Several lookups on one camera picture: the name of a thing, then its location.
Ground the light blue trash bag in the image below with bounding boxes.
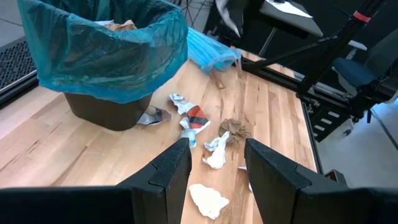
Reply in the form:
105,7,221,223
186,27,243,75

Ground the grey side table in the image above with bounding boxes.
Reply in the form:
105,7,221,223
259,0,324,57

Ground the teal bag-lined trash bin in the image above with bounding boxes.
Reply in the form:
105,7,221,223
17,0,189,105

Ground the white paper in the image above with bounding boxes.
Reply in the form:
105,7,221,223
201,130,231,170
188,183,230,221

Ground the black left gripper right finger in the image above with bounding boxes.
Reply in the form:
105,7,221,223
244,138,398,224

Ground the white printed paper sign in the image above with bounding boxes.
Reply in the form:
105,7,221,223
267,0,313,19

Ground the black plastic trash bin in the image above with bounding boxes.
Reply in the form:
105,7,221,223
63,92,153,132

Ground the blue seat chair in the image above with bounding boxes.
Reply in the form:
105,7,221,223
331,27,398,101

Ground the pale blue plastic wad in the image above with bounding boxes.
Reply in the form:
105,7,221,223
180,129,198,149

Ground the red black printed wrapper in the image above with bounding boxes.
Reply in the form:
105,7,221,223
179,105,211,134

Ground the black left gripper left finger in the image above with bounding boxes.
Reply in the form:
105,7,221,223
0,138,193,224

